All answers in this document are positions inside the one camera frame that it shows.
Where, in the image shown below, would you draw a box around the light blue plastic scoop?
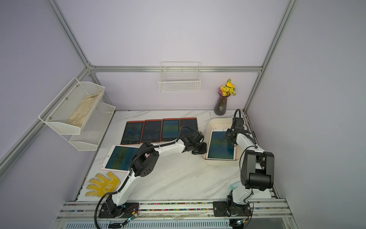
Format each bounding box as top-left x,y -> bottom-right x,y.
230,181 -> 241,190

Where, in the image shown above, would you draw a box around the cream plastic storage box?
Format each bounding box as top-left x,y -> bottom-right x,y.
201,118 -> 244,167

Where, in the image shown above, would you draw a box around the aluminium frame rails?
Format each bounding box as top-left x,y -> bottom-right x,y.
1,1 -> 297,180

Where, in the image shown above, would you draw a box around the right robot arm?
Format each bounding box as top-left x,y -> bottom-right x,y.
225,109 -> 275,216

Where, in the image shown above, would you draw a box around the beige cloth in shelf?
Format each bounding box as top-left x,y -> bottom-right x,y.
67,93 -> 101,127

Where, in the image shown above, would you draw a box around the yellow flower bouquet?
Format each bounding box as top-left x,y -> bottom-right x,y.
218,79 -> 236,97

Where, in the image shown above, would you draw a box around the red writing tablet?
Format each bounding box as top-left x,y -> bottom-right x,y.
121,121 -> 144,145
161,119 -> 179,142
141,119 -> 162,143
180,117 -> 198,137

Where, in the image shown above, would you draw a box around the yellow knit glove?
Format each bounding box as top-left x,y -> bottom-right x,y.
85,171 -> 121,197

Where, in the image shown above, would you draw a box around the pink writing tablet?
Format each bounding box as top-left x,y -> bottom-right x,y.
101,145 -> 139,172
206,128 -> 236,161

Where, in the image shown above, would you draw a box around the white mesh wall shelf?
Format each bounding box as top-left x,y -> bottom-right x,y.
39,78 -> 115,151

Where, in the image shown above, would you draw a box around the dark glass vase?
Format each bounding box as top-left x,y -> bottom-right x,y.
214,95 -> 228,116

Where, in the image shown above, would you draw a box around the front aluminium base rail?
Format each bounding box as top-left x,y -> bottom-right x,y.
53,199 -> 298,229

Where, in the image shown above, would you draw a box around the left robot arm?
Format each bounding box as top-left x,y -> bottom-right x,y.
93,126 -> 207,229

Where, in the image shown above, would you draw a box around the white wire wall basket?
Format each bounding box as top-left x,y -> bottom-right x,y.
158,62 -> 201,93

